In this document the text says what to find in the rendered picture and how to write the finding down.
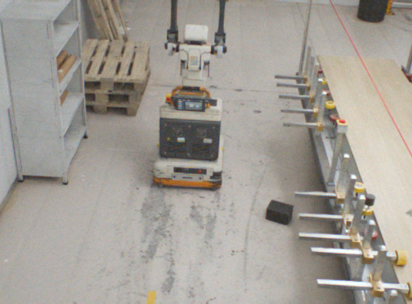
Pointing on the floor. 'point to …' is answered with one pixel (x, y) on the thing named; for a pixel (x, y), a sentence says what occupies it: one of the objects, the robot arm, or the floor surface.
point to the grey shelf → (43, 84)
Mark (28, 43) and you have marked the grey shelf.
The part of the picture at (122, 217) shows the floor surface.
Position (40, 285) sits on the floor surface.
